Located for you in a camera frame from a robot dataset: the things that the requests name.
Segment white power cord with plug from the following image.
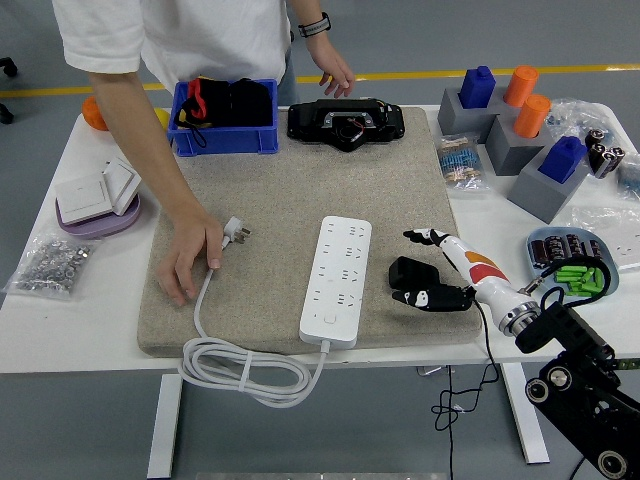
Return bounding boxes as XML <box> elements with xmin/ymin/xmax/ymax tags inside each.
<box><xmin>178</xmin><ymin>215</ymin><xmax>331</xmax><ymax>409</ymax></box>

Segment bag of resistors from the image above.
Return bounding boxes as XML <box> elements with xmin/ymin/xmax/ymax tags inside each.
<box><xmin>435</xmin><ymin>132</ymin><xmax>491</xmax><ymax>194</ymax></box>

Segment light blue plate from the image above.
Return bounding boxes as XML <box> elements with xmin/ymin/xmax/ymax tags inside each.
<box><xmin>525</xmin><ymin>225</ymin><xmax>621</xmax><ymax>300</ymax></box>

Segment black plug adapter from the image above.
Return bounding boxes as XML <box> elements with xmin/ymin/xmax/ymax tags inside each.
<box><xmin>388</xmin><ymin>255</ymin><xmax>441</xmax><ymax>294</ymax></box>

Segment person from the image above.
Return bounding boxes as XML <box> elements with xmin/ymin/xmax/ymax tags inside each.
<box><xmin>51</xmin><ymin>0</ymin><xmax>301</xmax><ymax>107</ymax></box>

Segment large white wall switch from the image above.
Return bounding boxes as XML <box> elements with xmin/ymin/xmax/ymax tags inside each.
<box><xmin>54</xmin><ymin>177</ymin><xmax>115</xmax><ymax>226</ymax></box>

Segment person's wristband watch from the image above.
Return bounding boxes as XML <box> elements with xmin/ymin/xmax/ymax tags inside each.
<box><xmin>297</xmin><ymin>11</ymin><xmax>333</xmax><ymax>39</ymax></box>

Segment black chair castors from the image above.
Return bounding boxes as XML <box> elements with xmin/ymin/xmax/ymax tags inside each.
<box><xmin>0</xmin><ymin>57</ymin><xmax>19</xmax><ymax>126</ymax></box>

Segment person's left hand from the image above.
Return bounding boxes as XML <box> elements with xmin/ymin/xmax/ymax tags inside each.
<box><xmin>305</xmin><ymin>32</ymin><xmax>357</xmax><ymax>99</ymax></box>

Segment black cloth with red trim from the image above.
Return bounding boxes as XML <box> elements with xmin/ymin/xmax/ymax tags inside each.
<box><xmin>173</xmin><ymin>76</ymin><xmax>274</xmax><ymax>149</ymax></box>

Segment blue plastic bin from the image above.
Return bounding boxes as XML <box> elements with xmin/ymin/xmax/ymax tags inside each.
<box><xmin>166</xmin><ymin>78</ymin><xmax>280</xmax><ymax>157</ymax></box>

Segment bag of metal nuts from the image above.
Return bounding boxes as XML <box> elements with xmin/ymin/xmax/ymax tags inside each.
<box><xmin>2</xmin><ymin>227</ymin><xmax>99</xmax><ymax>303</ymax></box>

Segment white two-key wall switch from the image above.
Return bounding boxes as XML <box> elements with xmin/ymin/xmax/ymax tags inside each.
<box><xmin>102</xmin><ymin>156</ymin><xmax>143</xmax><ymax>217</ymax></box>

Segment person's right hand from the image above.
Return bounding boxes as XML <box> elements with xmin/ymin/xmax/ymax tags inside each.
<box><xmin>156</xmin><ymin>204</ymin><xmax>225</xmax><ymax>307</ymax></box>

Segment blue square peg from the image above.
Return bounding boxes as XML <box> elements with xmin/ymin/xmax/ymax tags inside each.
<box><xmin>458</xmin><ymin>65</ymin><xmax>497</xmax><ymax>110</ymax></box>
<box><xmin>538</xmin><ymin>135</ymin><xmax>589</xmax><ymax>185</ymax></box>

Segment white table leg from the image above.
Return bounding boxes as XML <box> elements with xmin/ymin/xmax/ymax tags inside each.
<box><xmin>146</xmin><ymin>373</ymin><xmax>184</xmax><ymax>480</ymax></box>
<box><xmin>499</xmin><ymin>362</ymin><xmax>551</xmax><ymax>464</ymax></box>

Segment grey-brown mat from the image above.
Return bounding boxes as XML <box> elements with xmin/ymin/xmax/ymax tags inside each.
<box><xmin>136</xmin><ymin>105</ymin><xmax>484</xmax><ymax>357</ymax></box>

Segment thin black adapter cord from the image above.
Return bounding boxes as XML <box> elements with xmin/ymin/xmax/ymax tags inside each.
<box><xmin>430</xmin><ymin>299</ymin><xmax>501</xmax><ymax>480</ymax></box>

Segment wide grey peg block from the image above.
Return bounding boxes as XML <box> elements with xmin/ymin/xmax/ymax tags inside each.
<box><xmin>436</xmin><ymin>87</ymin><xmax>526</xmax><ymax>145</ymax></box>

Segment row of black capacitors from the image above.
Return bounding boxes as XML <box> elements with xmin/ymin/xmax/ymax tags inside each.
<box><xmin>529</xmin><ymin>233</ymin><xmax>605</xmax><ymax>271</ymax></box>

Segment pile of green cells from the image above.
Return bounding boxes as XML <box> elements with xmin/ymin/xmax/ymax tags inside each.
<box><xmin>554</xmin><ymin>264</ymin><xmax>610</xmax><ymax>297</ymax></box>

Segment black cylinder cells bundle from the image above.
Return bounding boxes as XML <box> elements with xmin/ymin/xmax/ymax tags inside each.
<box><xmin>585</xmin><ymin>128</ymin><xmax>627</xmax><ymax>180</ymax></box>

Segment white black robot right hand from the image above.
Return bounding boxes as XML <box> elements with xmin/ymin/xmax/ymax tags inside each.
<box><xmin>391</xmin><ymin>228</ymin><xmax>529</xmax><ymax>321</ymax></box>

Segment orange fruit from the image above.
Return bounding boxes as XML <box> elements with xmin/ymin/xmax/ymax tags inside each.
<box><xmin>81</xmin><ymin>95</ymin><xmax>109</xmax><ymax>132</ymax></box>

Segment orange cylinder peg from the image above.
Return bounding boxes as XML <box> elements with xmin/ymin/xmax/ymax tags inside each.
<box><xmin>502</xmin><ymin>64</ymin><xmax>540</xmax><ymax>108</ymax></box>
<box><xmin>512</xmin><ymin>94</ymin><xmax>552</xmax><ymax>140</ymax></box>

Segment purple tray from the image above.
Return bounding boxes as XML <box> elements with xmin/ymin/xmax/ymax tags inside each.
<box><xmin>54</xmin><ymin>192</ymin><xmax>142</xmax><ymax>240</ymax></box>

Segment white power strip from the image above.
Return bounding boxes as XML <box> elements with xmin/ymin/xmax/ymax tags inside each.
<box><xmin>298</xmin><ymin>214</ymin><xmax>373</xmax><ymax>350</ymax></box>

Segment clear bag of small parts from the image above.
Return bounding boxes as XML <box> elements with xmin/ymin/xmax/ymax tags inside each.
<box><xmin>547</xmin><ymin>97</ymin><xmax>614</xmax><ymax>144</ymax></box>

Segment black machine housing part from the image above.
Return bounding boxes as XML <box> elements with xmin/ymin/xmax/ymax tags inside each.
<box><xmin>286</xmin><ymin>98</ymin><xmax>406</xmax><ymax>153</ymax></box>

